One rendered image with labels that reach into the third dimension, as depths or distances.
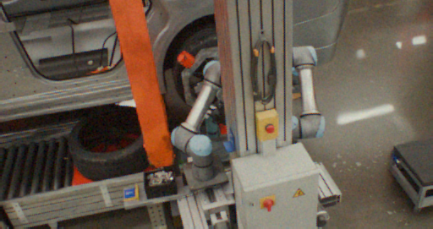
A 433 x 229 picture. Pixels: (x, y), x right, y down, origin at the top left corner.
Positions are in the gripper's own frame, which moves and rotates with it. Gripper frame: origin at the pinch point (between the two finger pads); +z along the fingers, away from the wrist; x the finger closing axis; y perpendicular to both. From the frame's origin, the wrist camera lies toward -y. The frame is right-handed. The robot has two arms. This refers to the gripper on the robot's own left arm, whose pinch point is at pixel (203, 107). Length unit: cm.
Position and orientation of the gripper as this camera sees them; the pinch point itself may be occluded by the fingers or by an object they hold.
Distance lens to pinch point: 309.4
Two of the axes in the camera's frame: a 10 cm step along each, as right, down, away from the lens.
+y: 0.9, 7.9, 6.1
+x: 5.6, -5.4, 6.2
